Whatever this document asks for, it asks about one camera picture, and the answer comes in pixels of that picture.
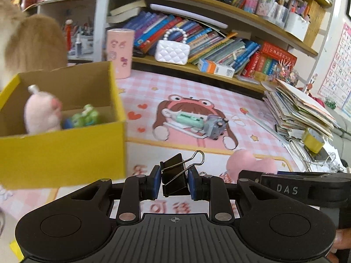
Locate colourful crown ornament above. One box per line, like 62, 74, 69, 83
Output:
274, 59, 299, 87

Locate black binder clip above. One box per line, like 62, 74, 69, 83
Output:
159, 150, 206, 198

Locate white storage box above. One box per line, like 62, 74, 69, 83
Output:
283, 12, 310, 42

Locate black smartphone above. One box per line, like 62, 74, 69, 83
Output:
310, 147, 334, 163

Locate pink cartoon desk mat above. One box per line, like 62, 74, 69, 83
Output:
0, 68, 305, 242

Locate pen holder with pens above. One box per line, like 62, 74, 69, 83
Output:
61, 19, 95, 60

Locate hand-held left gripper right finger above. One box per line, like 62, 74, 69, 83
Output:
187, 167, 264, 223

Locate row of colourful books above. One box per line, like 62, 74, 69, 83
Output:
134, 10, 261, 75

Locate clear flat plastic case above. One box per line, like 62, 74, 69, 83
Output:
235, 74, 261, 85

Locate wall poster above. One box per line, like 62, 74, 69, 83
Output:
317, 23, 351, 109

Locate wooden bookshelf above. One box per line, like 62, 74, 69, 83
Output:
36, 0, 333, 94

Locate red dictionaries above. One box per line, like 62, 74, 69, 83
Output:
242, 41, 298, 79

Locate person's right hand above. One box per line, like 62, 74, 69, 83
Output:
330, 228, 351, 261

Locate orange and white carton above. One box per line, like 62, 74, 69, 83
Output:
197, 59, 236, 78

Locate pile of thin books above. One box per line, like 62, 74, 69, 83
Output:
263, 78, 341, 141

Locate white rolled paper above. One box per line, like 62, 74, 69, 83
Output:
149, 3, 229, 29

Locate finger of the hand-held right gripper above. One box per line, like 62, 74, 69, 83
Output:
238, 170, 263, 184
276, 170, 341, 176

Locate grey toy figure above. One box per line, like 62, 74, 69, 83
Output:
204, 115, 229, 140

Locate green toy figure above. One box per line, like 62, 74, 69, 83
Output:
61, 104, 101, 130

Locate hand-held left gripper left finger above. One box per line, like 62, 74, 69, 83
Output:
70, 165, 163, 223

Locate yellow cardboard box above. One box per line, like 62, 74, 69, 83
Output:
0, 61, 127, 190

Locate large pink plush pig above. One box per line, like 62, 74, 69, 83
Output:
24, 90, 63, 135

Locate pink cartoon cylinder container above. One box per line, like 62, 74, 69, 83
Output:
105, 28, 136, 80

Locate red doll figure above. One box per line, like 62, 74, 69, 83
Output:
64, 19, 73, 50

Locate yellow tape roll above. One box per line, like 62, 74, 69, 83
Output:
301, 128, 326, 154

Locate tan fluffy plush toy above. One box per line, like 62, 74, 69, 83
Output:
0, 0, 68, 89

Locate small pink plush toy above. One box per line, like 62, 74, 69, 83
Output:
226, 148, 278, 180

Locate clear plastic ruler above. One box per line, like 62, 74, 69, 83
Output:
245, 112, 305, 168

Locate lying grey books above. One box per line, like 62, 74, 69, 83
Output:
106, 0, 147, 24

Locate white quilted pearl-handle handbag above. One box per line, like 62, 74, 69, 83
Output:
154, 27, 191, 66

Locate mint green stapler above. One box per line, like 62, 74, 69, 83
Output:
174, 112, 207, 130

